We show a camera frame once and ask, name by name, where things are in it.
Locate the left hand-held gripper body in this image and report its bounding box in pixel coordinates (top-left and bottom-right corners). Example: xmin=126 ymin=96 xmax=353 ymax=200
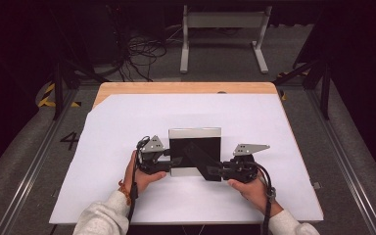
xmin=136 ymin=134 xmax=173 ymax=175

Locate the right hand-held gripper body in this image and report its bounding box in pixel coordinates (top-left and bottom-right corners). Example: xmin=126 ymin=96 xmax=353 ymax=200
xmin=220 ymin=143 xmax=271 ymax=184

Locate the black square cloth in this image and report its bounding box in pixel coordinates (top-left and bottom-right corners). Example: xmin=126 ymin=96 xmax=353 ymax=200
xmin=168 ymin=126 xmax=225 ymax=182

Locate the person's left hand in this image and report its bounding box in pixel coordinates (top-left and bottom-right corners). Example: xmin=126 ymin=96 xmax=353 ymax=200
xmin=122 ymin=150 xmax=167 ymax=196

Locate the person's right hand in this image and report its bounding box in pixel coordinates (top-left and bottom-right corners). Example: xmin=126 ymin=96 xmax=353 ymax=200
xmin=227 ymin=175 xmax=284 ymax=217

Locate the white paper sheet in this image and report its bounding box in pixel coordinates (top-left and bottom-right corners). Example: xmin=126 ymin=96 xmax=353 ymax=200
xmin=48 ymin=93 xmax=325 ymax=225

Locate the black metal stand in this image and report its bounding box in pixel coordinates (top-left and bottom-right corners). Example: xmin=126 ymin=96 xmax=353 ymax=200
xmin=48 ymin=9 xmax=111 ymax=120
xmin=272 ymin=42 xmax=333 ymax=120

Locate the white metal stand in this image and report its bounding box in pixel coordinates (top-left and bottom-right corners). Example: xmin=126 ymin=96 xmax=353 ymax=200
xmin=179 ymin=4 xmax=273 ymax=74

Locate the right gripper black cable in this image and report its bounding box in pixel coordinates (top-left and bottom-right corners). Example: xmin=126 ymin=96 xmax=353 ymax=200
xmin=253 ymin=162 xmax=278 ymax=235

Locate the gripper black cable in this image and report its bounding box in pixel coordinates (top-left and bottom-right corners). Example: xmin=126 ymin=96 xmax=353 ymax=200
xmin=126 ymin=135 xmax=152 ymax=226
xmin=253 ymin=162 xmax=278 ymax=235

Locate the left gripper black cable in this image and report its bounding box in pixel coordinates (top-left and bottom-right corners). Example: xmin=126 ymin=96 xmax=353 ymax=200
xmin=126 ymin=135 xmax=152 ymax=226

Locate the beaded bracelet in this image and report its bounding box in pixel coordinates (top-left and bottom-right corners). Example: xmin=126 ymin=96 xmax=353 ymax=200
xmin=117 ymin=179 xmax=133 ymax=207

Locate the metal floor rail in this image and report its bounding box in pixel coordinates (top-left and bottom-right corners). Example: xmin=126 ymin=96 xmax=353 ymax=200
xmin=306 ymin=89 xmax=376 ymax=235
xmin=0 ymin=89 xmax=79 ymax=235

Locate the tangle of black cables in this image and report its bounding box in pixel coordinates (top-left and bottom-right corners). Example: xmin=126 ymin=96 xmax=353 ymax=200
xmin=117 ymin=25 xmax=179 ymax=82

